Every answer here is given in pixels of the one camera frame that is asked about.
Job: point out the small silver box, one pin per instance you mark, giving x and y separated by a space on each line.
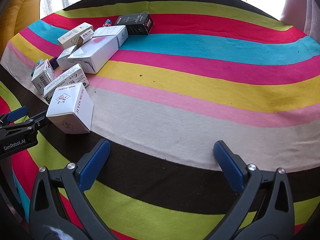
63 60

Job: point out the dark blue small box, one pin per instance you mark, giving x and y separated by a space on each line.
53 62

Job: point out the white Jiyin Music box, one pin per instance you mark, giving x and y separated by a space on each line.
71 109

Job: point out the white barcode box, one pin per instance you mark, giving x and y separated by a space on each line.
42 75

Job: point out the yellow sofa cushion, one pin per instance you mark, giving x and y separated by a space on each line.
18 15

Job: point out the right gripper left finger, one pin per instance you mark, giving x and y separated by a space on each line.
48 218

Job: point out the striped colourful cloth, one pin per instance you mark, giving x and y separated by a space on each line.
208 70

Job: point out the red toy car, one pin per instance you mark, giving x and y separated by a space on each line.
107 23

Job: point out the small white dental box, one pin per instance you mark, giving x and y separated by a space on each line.
85 37

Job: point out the pink curtain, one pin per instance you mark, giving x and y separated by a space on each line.
304 15

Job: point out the beige tall box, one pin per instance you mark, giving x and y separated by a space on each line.
71 37

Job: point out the long white medicine box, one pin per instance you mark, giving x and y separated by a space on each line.
75 74

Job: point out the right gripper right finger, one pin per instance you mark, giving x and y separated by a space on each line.
275 217

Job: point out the white silver long box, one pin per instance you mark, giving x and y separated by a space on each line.
119 31

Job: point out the black printed box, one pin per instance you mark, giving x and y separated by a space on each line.
136 24

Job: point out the large white pink-stained box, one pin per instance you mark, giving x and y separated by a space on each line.
93 55

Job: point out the teal small box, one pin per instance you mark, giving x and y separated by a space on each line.
37 63

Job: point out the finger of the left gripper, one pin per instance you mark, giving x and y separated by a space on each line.
13 116
35 123

